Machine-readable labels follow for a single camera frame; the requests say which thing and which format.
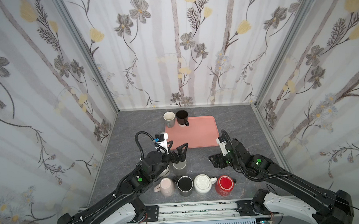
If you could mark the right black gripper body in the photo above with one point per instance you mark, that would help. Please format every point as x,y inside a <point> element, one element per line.
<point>223,160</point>

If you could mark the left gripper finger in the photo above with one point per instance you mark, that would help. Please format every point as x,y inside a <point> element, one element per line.
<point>182,151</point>
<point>169,145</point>

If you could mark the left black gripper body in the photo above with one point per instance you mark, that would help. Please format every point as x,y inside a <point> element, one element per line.
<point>171,158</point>

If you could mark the light grey mug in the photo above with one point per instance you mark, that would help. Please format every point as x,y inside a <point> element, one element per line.
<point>170,119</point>

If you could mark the pink plastic tray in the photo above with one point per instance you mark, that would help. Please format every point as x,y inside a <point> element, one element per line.
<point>201,132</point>

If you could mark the black and white mug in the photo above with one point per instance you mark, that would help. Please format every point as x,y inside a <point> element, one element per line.
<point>182,118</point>

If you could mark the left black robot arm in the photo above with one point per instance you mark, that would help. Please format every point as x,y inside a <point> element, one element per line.
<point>156,155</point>

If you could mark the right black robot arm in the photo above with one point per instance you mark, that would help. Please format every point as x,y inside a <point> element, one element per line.
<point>310,203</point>

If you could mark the grey upside-down mug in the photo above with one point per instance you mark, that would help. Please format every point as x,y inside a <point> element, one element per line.
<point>179,169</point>

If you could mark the red mug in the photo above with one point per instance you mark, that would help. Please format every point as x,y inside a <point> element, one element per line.
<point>225,185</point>

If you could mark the white ribbed mug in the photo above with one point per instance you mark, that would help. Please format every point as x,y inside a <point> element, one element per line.
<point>203,183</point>

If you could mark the black dark grey mug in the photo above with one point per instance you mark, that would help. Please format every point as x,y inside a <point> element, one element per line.
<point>184,185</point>

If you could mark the pale pink mug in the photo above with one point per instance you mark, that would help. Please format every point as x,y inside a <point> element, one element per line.
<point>165,187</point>

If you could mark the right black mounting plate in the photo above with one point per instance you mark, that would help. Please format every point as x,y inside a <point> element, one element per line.
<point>245,207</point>

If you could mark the black mounting plate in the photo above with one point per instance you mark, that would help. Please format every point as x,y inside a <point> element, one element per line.
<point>151,214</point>
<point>245,207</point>

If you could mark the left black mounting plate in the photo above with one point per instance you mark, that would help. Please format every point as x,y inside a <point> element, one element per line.
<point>151,214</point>

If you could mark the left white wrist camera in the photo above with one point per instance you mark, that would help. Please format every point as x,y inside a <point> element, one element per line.
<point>160,142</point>

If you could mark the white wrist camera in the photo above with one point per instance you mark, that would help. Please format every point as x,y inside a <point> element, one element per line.
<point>160,142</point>
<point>222,144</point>

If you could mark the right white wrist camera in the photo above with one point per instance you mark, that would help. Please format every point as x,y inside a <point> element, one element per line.
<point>222,144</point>

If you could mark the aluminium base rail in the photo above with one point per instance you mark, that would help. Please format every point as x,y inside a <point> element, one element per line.
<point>196,210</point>

